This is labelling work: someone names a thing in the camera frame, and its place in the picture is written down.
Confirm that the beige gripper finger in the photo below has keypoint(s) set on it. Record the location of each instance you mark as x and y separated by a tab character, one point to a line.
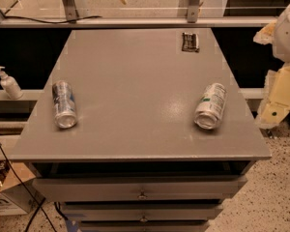
275	105

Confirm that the dark rxbar chocolate wrapper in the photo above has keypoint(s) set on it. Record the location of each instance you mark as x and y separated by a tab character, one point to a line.
190	42

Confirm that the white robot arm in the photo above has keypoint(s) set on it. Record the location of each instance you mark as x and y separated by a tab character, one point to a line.
278	35

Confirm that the white green soda can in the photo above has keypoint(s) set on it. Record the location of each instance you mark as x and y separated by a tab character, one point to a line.
209	111

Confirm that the silver blue redbull can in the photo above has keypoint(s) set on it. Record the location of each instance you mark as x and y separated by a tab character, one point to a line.
63	105

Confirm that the top grey drawer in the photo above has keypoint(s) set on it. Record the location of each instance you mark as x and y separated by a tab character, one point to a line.
139	189

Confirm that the grey drawer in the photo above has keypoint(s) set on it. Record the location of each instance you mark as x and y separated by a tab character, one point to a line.
142	211
150	226
139	189

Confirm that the grey drawer cabinet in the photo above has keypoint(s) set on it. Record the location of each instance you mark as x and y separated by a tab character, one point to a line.
135	94

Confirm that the bottom grey drawer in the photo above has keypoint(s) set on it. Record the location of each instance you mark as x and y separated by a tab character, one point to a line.
150	226

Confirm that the middle grey drawer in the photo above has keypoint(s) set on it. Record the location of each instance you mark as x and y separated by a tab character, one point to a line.
142	211

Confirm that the white pump sanitizer bottle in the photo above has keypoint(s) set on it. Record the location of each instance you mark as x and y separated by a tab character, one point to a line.
9	85

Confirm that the cardboard box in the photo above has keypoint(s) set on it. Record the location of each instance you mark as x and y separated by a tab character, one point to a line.
14	198

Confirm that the right metal bracket leg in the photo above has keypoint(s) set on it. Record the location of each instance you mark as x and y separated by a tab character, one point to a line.
193	10

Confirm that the metal bracket leg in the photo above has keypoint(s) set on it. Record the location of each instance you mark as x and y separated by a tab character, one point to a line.
75	9
193	10

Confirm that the grey metal rail shelf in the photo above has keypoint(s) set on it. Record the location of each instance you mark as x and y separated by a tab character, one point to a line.
118	23

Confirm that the left metal bracket leg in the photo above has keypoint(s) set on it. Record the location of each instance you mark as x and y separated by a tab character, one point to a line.
75	9

